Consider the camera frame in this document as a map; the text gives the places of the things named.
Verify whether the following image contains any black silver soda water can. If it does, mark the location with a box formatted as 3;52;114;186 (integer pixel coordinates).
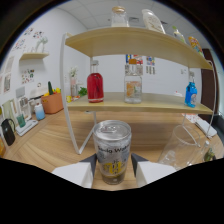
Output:
92;119;133;186

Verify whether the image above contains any glass jar with lime and mint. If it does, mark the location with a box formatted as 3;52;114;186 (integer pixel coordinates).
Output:
203;147;217;163

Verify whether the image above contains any light blue white cup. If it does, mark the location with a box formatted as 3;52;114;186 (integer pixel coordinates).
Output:
34;103;46;121

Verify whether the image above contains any green cup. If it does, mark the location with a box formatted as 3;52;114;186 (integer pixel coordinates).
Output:
15;113;27;129

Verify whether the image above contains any clear glass with ice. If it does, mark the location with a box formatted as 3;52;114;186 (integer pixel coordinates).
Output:
156;124;202;172

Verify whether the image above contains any white tray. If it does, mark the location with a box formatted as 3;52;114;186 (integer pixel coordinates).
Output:
15;119;39;137

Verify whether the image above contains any white notebook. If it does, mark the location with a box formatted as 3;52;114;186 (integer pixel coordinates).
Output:
194;118;218;138

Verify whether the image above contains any orange container with cactus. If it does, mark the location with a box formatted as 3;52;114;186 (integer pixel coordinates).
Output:
40;80;65;115

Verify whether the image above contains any black kettle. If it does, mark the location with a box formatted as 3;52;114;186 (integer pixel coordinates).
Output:
0;118;17;147

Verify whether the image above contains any green potted plant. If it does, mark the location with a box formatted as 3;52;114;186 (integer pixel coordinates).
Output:
77;86;88;98

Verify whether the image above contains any clear bottle with orange label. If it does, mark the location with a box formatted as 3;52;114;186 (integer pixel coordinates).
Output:
123;58;144;105

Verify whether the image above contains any blue liquid bottle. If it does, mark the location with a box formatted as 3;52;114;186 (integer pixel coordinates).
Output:
184;71;199;109

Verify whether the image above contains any red liquid bottle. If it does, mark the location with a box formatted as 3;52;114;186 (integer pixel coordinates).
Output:
86;59;105;104

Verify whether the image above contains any vase with white flowers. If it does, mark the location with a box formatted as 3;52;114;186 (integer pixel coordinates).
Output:
68;65;80;98

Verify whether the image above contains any brown door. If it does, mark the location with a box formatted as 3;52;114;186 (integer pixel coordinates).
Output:
200;48;221;116

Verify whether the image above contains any white-framed two-tier wooden rack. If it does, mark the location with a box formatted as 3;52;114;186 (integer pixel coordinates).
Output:
59;26;218;156

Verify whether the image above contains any white figurine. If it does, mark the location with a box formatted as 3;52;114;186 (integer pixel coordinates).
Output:
34;35;49;54

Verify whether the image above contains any clear bottle with green cap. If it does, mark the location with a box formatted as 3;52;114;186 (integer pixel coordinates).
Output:
171;25;188;45

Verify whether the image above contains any glass jar with cork lid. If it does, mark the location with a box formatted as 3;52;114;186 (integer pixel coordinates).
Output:
110;5;130;28

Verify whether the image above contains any wooden wall shelf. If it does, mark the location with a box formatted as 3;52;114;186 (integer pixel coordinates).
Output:
18;52;50;62

